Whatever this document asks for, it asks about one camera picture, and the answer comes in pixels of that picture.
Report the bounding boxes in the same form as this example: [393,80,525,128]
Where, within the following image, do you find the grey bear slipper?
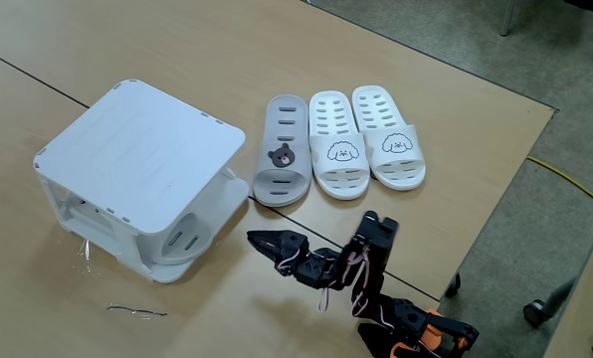
[252,93,313,208]
[136,212,214,267]

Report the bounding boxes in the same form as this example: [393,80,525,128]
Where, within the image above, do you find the white dog slipper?
[350,85,427,192]
[308,89,371,201]

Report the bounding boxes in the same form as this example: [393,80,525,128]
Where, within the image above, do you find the metal chair leg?
[498,0,519,37]

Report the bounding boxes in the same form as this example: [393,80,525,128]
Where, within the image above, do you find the clear tape piece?
[75,237,101,274]

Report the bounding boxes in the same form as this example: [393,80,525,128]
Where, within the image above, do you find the black caster wheel with leg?
[522,277,576,329]

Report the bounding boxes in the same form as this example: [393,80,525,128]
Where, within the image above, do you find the clear tape strip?
[105,303,168,320]

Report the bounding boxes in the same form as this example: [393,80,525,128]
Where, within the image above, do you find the white two-shelf shoe rack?
[32,78,252,284]

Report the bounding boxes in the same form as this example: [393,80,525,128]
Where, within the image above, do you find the yellow floor cable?
[526,156,593,211]

